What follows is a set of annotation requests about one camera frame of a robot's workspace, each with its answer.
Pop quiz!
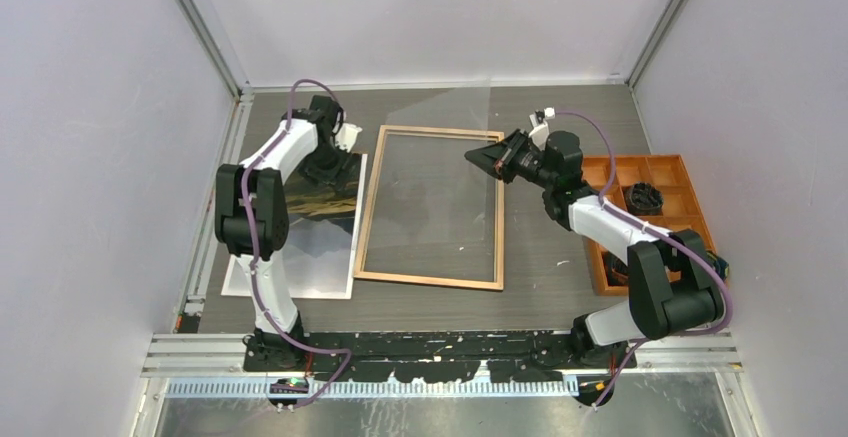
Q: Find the blue yellow rolled tie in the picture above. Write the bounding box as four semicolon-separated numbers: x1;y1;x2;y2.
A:
708;251;729;282

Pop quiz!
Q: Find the wooden picture frame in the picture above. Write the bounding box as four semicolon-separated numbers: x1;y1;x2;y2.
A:
353;124;505;292

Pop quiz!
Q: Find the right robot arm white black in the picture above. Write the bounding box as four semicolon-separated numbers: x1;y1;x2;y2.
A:
464;130;733;368

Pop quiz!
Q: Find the clear acrylic sheet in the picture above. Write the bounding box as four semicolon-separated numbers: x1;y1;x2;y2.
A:
364;85;496;280

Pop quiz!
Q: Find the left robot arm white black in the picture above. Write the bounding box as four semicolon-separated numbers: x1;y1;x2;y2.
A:
214;95;361;371

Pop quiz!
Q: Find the dark red rolled tie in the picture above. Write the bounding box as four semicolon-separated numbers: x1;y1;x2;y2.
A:
601;252;629;287

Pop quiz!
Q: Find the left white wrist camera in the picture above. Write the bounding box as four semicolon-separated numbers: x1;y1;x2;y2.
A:
334;123;362;153

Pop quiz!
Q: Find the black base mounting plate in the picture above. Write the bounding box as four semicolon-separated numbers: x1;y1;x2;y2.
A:
242;330;628;384

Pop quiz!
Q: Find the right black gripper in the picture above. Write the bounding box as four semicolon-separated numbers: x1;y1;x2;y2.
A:
465;129;556;191

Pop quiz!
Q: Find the aluminium front rail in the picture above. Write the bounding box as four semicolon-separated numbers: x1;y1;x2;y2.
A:
142;330;743;404

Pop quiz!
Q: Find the landscape photo print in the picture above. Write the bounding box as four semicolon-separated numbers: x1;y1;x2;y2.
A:
215;153;368;300

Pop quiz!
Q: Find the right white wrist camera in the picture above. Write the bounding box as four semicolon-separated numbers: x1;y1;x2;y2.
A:
528;107;556;150

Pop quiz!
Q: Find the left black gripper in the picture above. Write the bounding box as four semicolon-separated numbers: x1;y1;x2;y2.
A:
300;140;360;197

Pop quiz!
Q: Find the orange compartment tray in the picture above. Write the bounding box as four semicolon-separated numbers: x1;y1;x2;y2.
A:
582;154;717;297

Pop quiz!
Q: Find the black rolled tie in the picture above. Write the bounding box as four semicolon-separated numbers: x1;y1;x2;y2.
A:
623;182;664;216

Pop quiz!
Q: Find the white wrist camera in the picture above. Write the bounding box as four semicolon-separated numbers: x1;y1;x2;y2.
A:
334;123;362;153
528;107;556;150

